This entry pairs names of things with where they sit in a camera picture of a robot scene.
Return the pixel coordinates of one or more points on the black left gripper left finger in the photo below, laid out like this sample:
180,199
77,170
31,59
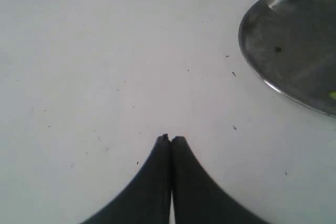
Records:
147,198

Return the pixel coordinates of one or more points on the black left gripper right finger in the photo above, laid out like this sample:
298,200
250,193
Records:
196,197

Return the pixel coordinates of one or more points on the round steel plate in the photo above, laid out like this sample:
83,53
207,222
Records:
290,45

